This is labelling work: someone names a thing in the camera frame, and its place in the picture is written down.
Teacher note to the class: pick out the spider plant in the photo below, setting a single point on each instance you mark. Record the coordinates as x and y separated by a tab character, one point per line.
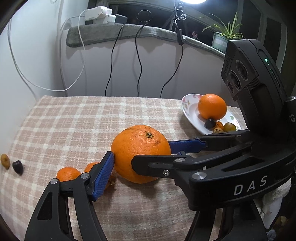
227	31

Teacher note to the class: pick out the small mandarin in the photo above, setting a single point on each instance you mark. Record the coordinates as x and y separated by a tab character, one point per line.
90	167
67	174

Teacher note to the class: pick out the black power adapter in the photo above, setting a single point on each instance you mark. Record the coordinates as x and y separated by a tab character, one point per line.
120	19

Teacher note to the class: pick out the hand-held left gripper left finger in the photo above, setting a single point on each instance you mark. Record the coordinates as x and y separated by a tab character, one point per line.
103	176

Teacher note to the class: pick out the small brown longan fruit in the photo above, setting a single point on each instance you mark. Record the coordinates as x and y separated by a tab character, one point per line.
5	160

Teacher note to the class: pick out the white power strip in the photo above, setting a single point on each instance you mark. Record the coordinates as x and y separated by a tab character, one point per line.
94	12

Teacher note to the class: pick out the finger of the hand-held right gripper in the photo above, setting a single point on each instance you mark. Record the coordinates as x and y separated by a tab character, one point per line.
185	145
150	165

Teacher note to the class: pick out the large rough-skinned orange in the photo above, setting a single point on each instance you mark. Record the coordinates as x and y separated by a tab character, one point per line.
138	148

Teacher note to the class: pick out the yellow-green round fruit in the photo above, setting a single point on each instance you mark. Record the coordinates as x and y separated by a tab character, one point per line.
229	127

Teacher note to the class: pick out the pink checked tablecloth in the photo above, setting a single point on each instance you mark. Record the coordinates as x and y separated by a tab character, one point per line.
69	129

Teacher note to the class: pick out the white plant pot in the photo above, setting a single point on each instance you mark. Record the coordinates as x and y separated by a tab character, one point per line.
218	41

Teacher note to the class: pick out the small flower figurine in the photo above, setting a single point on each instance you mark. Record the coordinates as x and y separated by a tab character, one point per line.
195	34

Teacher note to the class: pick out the medium smooth orange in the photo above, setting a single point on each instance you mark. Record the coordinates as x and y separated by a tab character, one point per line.
211	106

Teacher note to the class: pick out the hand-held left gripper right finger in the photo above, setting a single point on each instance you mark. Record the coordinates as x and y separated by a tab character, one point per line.
245	227

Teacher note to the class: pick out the grey windowsill mat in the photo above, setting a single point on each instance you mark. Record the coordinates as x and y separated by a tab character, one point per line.
92	34

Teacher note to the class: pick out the white window frame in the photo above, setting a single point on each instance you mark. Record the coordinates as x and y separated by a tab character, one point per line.
261	30

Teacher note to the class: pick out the white fluffy cloth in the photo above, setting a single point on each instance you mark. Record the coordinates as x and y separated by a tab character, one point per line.
277	197

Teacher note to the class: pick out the white floral plate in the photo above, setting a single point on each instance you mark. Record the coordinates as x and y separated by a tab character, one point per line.
192	109

